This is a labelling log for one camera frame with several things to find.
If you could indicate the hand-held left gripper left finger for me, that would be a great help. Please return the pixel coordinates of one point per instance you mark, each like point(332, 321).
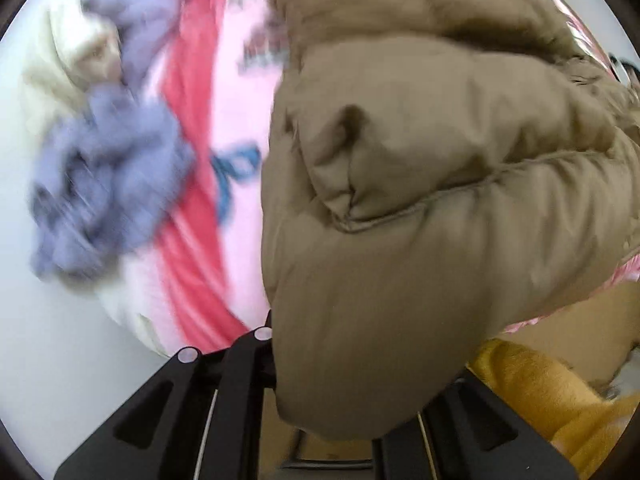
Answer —
point(240, 365)

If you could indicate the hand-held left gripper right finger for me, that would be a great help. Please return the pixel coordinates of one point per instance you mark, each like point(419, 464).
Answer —
point(450, 440)

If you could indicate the brown puffer jacket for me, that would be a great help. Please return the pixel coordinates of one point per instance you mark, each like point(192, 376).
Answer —
point(425, 185)

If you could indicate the person's yellow fleece clothing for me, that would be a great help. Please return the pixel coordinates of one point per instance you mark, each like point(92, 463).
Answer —
point(550, 395)

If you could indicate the purple puffer jacket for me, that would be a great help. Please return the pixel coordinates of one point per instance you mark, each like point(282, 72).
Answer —
point(110, 170)

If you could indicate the pink printed cat blanket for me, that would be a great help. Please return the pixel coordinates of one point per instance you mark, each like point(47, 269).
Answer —
point(195, 110)

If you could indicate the cream cloth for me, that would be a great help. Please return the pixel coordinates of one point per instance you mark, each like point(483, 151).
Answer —
point(60, 70)

